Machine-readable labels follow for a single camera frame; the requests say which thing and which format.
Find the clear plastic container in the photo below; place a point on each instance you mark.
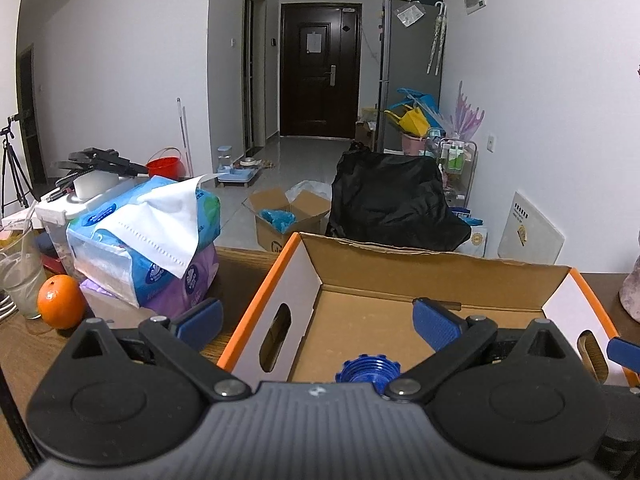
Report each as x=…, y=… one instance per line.
x=55, y=210

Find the metal rolling cart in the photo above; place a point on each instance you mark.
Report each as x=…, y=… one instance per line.
x=457, y=165

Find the white mop stick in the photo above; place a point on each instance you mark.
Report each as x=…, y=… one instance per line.
x=184, y=135

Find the red bucket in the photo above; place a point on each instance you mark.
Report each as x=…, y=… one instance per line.
x=162, y=166

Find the red cardboard box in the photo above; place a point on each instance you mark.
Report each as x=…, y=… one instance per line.
x=360, y=310

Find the black tripod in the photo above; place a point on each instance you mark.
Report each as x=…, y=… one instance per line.
x=11, y=170

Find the purple tissue pack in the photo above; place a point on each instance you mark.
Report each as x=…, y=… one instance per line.
x=197, y=272

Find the blue tissue pack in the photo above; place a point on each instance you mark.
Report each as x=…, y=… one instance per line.
x=150, y=240

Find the yellow bag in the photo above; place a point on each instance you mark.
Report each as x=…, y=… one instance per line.
x=412, y=121

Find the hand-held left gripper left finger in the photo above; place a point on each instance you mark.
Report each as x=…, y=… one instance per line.
x=201, y=319

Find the orange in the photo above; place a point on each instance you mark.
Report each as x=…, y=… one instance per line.
x=61, y=302

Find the white wall outlet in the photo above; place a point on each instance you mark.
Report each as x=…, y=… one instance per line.
x=491, y=143

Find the black bag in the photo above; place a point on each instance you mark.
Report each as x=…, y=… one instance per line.
x=395, y=200

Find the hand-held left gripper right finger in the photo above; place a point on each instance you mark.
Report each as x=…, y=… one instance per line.
x=436, y=325

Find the white leaning board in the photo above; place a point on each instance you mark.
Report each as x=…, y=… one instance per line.
x=530, y=230

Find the white folded umbrellas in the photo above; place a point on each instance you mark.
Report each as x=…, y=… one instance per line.
x=436, y=40

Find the grey refrigerator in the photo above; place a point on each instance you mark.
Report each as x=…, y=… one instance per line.
x=407, y=65

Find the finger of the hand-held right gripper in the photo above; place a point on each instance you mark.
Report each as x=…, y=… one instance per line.
x=624, y=354

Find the clear glass cup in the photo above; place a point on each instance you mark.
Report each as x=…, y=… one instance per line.
x=22, y=280

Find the blue pet feeder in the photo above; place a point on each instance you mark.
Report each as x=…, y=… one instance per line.
x=235, y=172

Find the blue plastic stool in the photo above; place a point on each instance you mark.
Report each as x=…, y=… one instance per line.
x=415, y=96

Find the pink bucket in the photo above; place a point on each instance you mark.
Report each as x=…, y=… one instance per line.
x=414, y=144

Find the dark entrance door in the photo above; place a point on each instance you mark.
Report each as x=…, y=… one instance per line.
x=320, y=80

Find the purple plastic decoration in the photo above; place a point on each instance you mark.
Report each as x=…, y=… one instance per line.
x=465, y=115

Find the blue toothed bottle cap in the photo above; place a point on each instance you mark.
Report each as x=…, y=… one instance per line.
x=367, y=370

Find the open brown cardboard box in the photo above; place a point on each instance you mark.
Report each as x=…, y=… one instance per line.
x=272, y=235

